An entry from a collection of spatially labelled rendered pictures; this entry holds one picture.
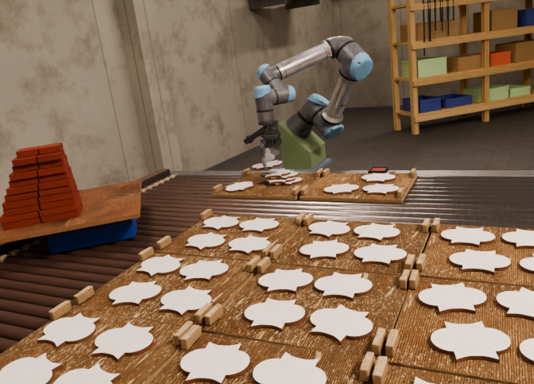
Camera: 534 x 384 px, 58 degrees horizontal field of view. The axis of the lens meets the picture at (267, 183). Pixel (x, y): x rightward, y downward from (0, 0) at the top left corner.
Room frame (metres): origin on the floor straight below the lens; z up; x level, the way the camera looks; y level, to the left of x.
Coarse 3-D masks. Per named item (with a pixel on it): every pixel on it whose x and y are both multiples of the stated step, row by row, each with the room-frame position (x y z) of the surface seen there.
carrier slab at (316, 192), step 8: (328, 176) 2.13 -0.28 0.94; (336, 176) 2.11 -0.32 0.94; (344, 176) 2.09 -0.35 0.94; (352, 176) 2.08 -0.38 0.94; (360, 176) 2.06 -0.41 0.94; (400, 176) 1.98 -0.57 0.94; (408, 176) 1.97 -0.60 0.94; (416, 176) 1.99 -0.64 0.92; (320, 184) 2.02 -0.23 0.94; (328, 184) 2.00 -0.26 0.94; (336, 184) 1.99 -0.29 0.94; (360, 184) 1.94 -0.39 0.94; (368, 184) 1.93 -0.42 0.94; (400, 184) 1.87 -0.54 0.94; (408, 184) 1.86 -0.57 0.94; (312, 192) 1.92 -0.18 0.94; (320, 192) 1.90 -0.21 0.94; (352, 192) 1.85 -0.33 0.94; (360, 192) 1.84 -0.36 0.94; (320, 200) 1.85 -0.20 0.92; (328, 200) 1.83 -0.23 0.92; (336, 200) 1.81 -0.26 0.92; (344, 200) 1.80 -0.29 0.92; (352, 200) 1.78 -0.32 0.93; (360, 200) 1.77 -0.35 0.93; (368, 200) 1.76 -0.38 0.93; (376, 200) 1.74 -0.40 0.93; (384, 200) 1.73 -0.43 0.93; (392, 200) 1.71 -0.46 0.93; (400, 200) 1.70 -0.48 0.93
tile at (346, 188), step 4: (332, 184) 1.96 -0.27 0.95; (340, 184) 1.94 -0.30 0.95; (344, 184) 1.94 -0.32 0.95; (348, 184) 1.93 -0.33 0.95; (352, 184) 1.92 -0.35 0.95; (324, 188) 1.92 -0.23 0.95; (328, 188) 1.91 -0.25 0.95; (332, 188) 1.90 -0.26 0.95; (336, 188) 1.90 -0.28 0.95; (340, 188) 1.89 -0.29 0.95; (344, 188) 1.88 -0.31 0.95; (348, 188) 1.87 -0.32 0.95; (352, 188) 1.87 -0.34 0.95; (356, 188) 1.86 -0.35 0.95; (324, 192) 1.89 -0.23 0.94; (328, 192) 1.87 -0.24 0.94; (332, 192) 1.86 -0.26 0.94; (336, 192) 1.85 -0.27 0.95; (340, 192) 1.85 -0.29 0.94; (344, 192) 1.85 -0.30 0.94; (348, 192) 1.84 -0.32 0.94
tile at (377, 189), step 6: (366, 186) 1.88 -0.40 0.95; (372, 186) 1.87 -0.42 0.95; (378, 186) 1.86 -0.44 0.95; (384, 186) 1.85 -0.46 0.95; (390, 186) 1.84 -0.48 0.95; (396, 186) 1.83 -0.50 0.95; (366, 192) 1.82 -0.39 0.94; (372, 192) 1.79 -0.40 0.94; (378, 192) 1.78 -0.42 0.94; (384, 192) 1.77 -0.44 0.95; (390, 192) 1.78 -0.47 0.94; (396, 192) 1.78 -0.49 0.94
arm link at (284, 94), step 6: (270, 84) 2.21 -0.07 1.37; (276, 84) 2.20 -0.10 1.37; (282, 84) 2.20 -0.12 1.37; (276, 90) 2.16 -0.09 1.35; (282, 90) 2.17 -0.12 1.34; (288, 90) 2.18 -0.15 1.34; (294, 90) 2.20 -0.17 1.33; (282, 96) 2.16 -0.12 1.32; (288, 96) 2.17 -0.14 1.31; (294, 96) 2.19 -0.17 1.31; (282, 102) 2.17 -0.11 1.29; (288, 102) 2.20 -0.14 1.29
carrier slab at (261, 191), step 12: (240, 180) 2.25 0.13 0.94; (252, 180) 2.23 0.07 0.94; (264, 180) 2.20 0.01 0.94; (312, 180) 2.09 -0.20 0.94; (216, 192) 2.10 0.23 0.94; (228, 192) 2.08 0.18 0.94; (240, 192) 2.05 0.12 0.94; (252, 192) 2.03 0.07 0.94; (264, 192) 2.01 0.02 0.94; (276, 192) 1.98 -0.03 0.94; (288, 192) 1.96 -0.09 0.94
